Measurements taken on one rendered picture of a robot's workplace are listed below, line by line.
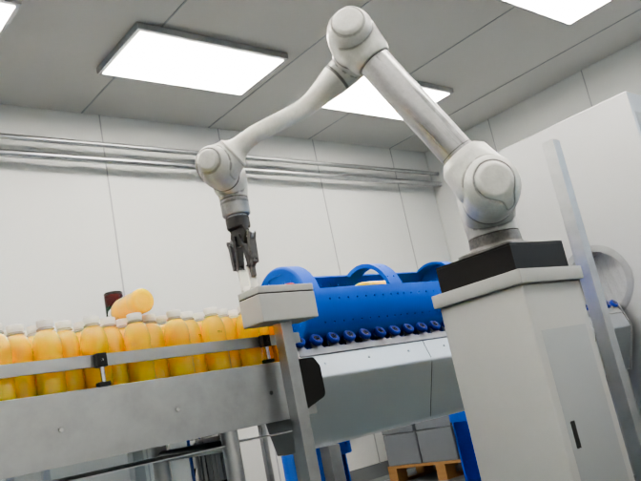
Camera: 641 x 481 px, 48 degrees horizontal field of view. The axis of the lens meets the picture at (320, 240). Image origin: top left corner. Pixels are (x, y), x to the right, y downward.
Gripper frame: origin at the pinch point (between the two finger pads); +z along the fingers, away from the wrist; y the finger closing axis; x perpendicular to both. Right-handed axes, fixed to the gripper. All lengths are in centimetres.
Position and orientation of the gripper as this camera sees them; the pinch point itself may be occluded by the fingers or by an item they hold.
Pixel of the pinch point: (248, 280)
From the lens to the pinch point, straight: 225.4
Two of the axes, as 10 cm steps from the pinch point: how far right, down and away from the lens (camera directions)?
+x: -7.5, 0.0, -6.6
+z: 2.0, 9.6, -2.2
